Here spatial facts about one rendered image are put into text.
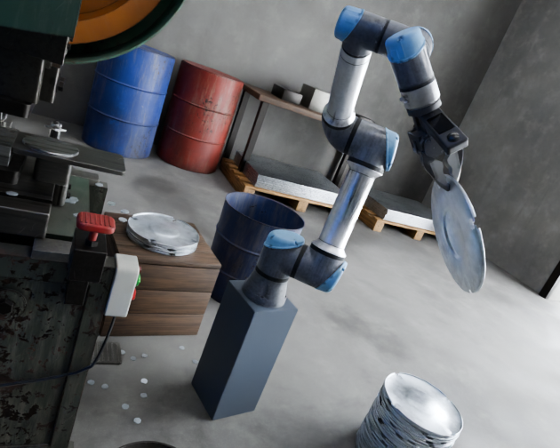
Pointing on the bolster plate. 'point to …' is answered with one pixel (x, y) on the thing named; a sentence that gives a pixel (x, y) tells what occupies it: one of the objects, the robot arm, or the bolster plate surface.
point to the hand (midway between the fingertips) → (451, 185)
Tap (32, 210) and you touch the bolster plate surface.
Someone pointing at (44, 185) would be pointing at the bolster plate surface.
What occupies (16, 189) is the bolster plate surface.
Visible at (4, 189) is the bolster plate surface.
